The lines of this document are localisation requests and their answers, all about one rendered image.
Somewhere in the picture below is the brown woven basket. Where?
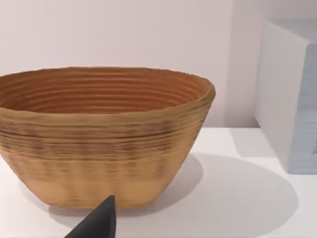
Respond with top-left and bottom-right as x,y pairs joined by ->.
0,66 -> 216,211

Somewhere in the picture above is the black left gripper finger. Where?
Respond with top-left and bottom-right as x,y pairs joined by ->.
64,195 -> 117,238

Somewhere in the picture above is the pale blue box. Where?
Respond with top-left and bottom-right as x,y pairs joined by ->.
254,20 -> 317,176

